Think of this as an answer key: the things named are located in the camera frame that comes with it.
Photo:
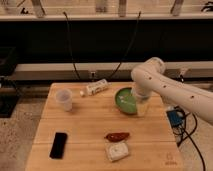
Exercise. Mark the white lying bottle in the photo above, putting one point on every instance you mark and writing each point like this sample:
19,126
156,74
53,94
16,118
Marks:
94,88

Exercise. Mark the green bowl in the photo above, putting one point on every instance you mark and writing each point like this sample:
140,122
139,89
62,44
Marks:
125,101

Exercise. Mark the black equipment at left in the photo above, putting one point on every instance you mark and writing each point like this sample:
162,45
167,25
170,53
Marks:
8,64

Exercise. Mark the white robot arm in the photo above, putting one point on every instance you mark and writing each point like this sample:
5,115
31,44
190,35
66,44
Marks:
149,76

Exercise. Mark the white square box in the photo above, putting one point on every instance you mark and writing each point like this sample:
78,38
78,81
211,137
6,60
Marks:
117,151

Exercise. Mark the blue connector box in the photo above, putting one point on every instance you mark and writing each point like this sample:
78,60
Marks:
175,118

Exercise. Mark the white wall outlet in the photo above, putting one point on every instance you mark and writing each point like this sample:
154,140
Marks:
92,75

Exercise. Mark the clear plastic cup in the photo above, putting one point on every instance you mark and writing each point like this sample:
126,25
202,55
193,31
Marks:
64,98

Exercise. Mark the black smartphone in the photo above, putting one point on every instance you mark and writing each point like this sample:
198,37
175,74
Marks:
58,145

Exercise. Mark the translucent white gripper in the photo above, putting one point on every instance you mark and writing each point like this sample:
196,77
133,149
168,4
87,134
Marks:
142,101

